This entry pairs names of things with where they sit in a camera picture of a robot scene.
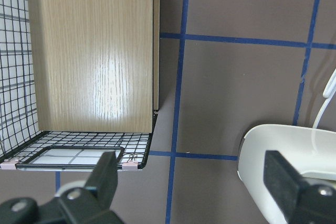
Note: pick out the pink binder clip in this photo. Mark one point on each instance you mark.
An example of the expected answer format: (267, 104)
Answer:
(131, 164)
(9, 164)

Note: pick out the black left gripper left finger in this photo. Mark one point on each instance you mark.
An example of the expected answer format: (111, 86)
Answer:
(103, 181)

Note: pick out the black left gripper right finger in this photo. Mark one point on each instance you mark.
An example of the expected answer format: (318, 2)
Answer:
(283, 182)

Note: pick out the wire basket with wooden shelf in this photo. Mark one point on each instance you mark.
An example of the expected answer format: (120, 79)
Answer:
(78, 78)

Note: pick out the white toaster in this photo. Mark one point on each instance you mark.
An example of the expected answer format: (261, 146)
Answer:
(310, 151)

